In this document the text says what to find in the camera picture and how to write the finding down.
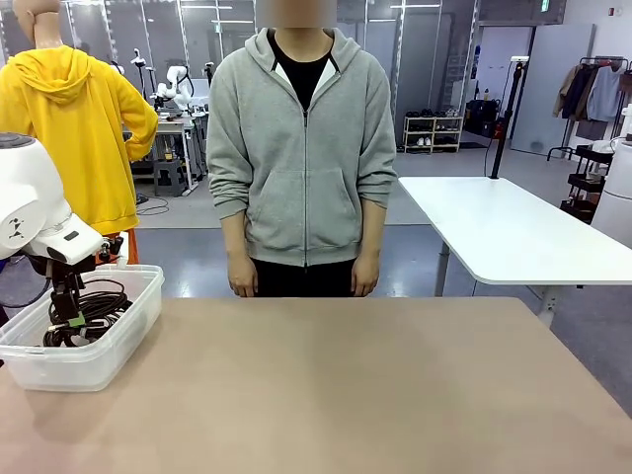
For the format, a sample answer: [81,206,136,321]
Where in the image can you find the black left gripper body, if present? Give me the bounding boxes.
[50,263,86,298]

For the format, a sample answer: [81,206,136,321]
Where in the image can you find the person's right forearm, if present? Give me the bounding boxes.
[220,211,251,258]

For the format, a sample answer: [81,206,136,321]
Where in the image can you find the person's left forearm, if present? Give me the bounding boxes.
[357,201,386,256]

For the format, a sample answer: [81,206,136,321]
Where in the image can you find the person's right hand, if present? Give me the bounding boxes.
[227,251,259,298]

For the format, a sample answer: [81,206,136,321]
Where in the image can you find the person's left hand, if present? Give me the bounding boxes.
[351,249,380,298]

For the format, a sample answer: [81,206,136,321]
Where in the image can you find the clear plastic storage container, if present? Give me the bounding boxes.
[0,264,166,393]

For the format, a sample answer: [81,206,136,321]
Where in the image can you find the grey step stool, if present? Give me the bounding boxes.
[152,158,188,198]

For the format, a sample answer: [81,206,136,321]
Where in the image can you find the mannequin in yellow hoodie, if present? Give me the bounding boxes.
[0,0,159,268]

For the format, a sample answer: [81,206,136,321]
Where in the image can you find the metal background workbench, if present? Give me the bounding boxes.
[128,112,204,195]

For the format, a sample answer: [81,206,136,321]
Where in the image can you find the white device on stand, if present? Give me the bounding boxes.
[129,46,152,100]

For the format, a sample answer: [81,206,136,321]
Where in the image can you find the person in grey hoodie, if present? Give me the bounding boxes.
[205,0,399,298]

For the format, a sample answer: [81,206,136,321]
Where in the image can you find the shoe rack with shoes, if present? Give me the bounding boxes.
[403,114,465,154]

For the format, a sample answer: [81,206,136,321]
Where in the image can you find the white curved-edge table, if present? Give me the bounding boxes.
[397,176,632,287]

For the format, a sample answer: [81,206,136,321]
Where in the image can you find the black bags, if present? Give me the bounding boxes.
[466,98,505,137]

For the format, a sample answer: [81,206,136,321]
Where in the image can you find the white partition panel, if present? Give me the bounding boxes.
[511,24,596,154]

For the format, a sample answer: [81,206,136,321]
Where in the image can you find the black utility cart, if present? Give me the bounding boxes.
[560,142,616,226]

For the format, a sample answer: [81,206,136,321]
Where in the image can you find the clothes rack with garments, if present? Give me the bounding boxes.
[546,54,632,162]

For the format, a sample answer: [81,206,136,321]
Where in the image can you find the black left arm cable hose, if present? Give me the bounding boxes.
[0,254,55,310]

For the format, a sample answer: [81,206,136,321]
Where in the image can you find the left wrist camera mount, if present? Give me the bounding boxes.
[96,230,130,268]

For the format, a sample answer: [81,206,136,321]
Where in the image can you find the black pole with white camera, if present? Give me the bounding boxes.
[488,55,530,180]

